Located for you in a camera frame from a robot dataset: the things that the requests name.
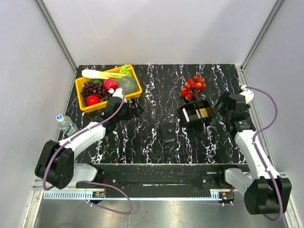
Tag black leather card holder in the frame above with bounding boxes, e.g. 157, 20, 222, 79
159, 122, 177, 143

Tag black card storage box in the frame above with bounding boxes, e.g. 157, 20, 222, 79
177, 100, 215, 127

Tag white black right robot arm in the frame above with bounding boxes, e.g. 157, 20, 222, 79
215, 89, 292, 217

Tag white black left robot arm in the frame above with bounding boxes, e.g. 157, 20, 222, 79
34, 88, 144, 190

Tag gold credit card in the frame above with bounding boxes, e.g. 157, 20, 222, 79
196, 108, 209, 118

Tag red tomato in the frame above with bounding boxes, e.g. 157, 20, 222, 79
86, 95, 101, 106

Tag red apple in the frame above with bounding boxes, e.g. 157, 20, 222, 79
104, 78, 118, 91

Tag green melon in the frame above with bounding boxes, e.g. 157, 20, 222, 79
119, 76, 138, 95

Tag dark purple grape bunch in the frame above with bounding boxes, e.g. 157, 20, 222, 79
80, 81, 111, 101

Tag white green leek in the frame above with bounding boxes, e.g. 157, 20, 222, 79
82, 65, 133, 80

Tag yellow plastic tray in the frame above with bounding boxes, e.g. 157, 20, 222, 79
75, 65, 142, 113

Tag red artificial berry bunch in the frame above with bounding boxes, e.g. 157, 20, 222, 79
180, 75, 206, 101

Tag plastic water bottle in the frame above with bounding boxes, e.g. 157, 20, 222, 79
56, 114, 79, 137

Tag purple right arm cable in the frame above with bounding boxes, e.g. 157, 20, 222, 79
220, 85, 285, 222

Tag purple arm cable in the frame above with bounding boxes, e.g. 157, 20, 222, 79
220, 85, 285, 222
42, 79, 133, 214

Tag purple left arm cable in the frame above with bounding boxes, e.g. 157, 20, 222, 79
42, 79, 133, 214

